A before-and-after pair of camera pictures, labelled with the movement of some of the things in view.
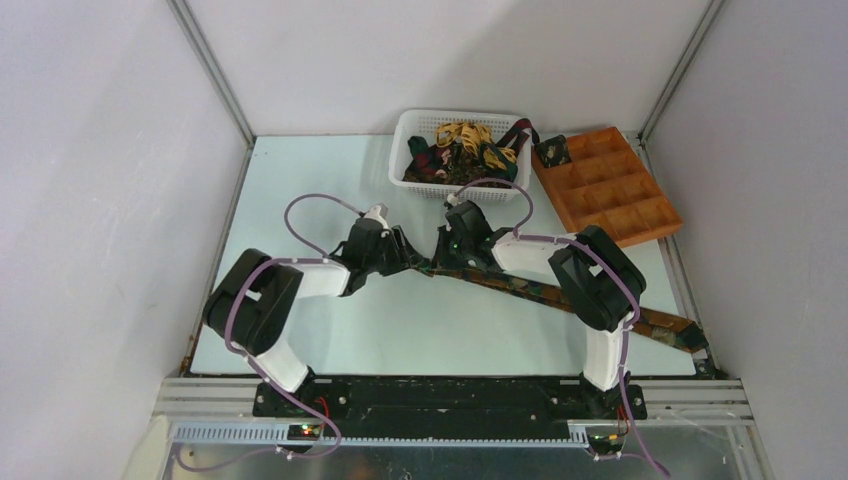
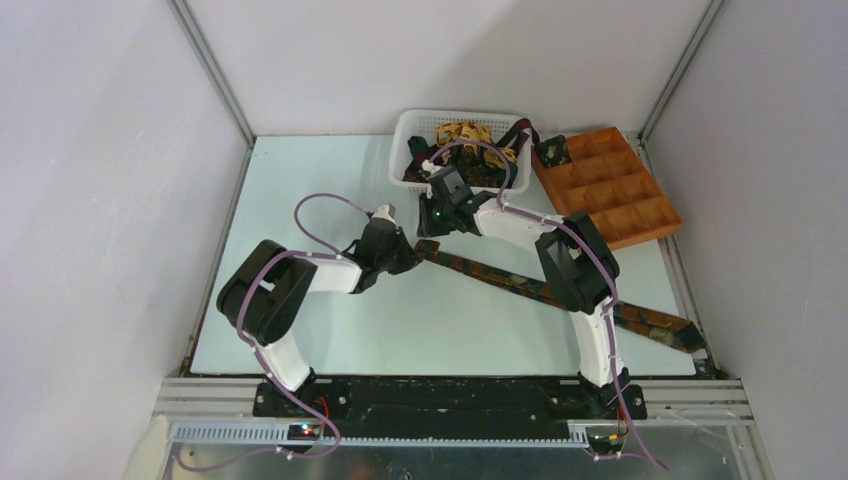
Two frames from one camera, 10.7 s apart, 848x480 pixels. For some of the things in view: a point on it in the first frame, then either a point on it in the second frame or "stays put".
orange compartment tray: x=607 y=186 stays put
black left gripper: x=404 y=256 stays put
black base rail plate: x=392 y=407 stays put
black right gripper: x=442 y=257 to x=427 y=227
